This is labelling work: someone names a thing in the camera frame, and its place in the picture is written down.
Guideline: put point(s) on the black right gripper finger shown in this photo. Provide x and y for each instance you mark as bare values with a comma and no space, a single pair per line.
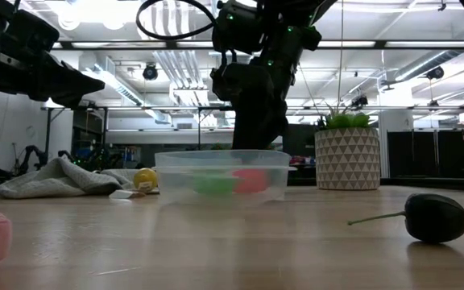
272,123
246,127

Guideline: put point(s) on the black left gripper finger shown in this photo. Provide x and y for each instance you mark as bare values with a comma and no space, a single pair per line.
67,78
70,101

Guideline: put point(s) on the orange carrot toy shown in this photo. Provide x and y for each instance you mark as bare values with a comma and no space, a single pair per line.
251,181

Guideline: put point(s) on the green round slice toy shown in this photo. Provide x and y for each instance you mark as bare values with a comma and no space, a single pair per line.
215,184

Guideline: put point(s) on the yellow lemon toy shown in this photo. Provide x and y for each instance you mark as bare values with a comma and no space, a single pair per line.
145,179

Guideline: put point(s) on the dark cherry toy with stem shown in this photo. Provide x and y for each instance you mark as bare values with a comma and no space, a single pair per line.
437,218

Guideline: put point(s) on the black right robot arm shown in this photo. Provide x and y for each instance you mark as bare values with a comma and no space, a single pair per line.
280,36

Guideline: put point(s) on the black background robot arm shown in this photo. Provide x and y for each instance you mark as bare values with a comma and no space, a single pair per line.
32,157

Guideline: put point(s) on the clear plastic tupperware container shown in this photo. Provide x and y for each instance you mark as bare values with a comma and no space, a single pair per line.
175,189

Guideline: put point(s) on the black shelf unit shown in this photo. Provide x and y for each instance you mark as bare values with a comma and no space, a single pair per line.
89,137

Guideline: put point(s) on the grey cloth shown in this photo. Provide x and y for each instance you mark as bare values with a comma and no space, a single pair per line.
59,181

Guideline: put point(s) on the succulent in patterned pot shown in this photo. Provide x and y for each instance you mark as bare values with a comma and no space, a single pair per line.
346,159

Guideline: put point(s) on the black ceiling spotlight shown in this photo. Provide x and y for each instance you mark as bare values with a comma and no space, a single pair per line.
435,73
150,72

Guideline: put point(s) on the small white block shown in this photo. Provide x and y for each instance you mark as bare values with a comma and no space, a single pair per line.
124,195

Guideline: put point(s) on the black cabinet row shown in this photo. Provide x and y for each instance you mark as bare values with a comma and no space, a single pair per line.
429,155

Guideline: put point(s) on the black aluminium rig frame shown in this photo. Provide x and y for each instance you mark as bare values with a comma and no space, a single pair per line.
377,44

